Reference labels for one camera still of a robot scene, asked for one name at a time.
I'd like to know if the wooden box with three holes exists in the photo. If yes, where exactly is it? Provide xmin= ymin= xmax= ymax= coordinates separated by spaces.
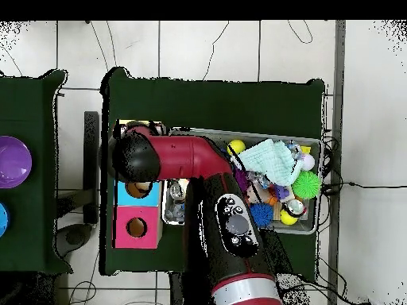
xmin=112 ymin=119 xmax=168 ymax=250

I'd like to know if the shallow mesh bin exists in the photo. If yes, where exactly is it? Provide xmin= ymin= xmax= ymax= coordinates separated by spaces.
xmin=161 ymin=126 xmax=323 ymax=235

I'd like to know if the dark green table cloth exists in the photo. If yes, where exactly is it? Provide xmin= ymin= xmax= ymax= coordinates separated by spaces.
xmin=99 ymin=66 xmax=327 ymax=284
xmin=0 ymin=69 xmax=74 ymax=274

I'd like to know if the smooth yellow ball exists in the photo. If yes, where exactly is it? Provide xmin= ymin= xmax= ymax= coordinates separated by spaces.
xmin=227 ymin=139 xmax=246 ymax=156

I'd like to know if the purple plastic plate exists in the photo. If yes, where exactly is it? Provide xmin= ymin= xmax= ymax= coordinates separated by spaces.
xmin=0 ymin=135 xmax=33 ymax=189

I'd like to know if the mint green cloth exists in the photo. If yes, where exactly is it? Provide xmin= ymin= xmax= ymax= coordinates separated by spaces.
xmin=237 ymin=138 xmax=303 ymax=187

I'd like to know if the blue spiky rubber ball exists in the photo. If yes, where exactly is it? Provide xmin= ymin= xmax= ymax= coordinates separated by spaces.
xmin=250 ymin=203 xmax=274 ymax=228

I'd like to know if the blue plastic plate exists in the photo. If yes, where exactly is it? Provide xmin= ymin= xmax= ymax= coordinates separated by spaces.
xmin=0 ymin=201 xmax=11 ymax=237

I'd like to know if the crushed silver drink can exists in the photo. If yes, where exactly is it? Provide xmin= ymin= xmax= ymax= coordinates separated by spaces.
xmin=281 ymin=199 xmax=307 ymax=219

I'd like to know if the green spiky rubber ball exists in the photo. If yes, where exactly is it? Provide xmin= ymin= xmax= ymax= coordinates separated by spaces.
xmin=291 ymin=171 xmax=322 ymax=200

